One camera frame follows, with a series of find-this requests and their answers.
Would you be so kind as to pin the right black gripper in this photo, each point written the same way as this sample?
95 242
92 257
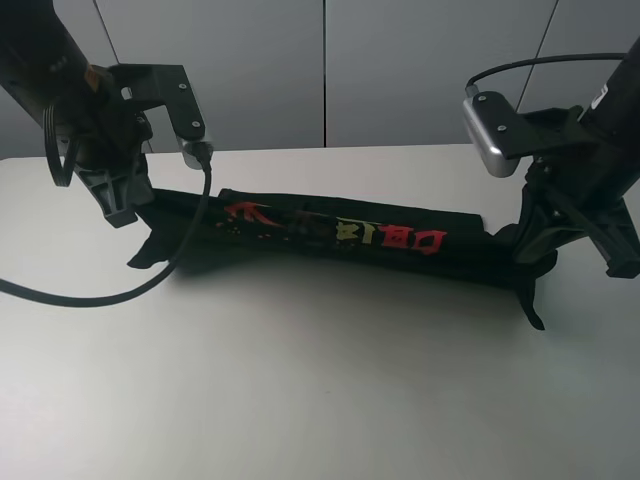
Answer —
577 190

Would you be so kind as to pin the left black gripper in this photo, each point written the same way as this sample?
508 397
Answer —
106 107

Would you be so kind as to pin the black printed t-shirt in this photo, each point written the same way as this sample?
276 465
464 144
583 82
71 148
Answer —
451 245

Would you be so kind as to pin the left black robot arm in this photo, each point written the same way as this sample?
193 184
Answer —
31 35

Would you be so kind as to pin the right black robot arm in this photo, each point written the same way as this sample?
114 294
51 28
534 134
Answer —
620 91

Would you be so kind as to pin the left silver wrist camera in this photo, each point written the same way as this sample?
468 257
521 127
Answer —
197 154

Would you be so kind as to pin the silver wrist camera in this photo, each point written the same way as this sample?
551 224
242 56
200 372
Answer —
486 116
197 154

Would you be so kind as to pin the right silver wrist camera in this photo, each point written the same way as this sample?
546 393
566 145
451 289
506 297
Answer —
486 116

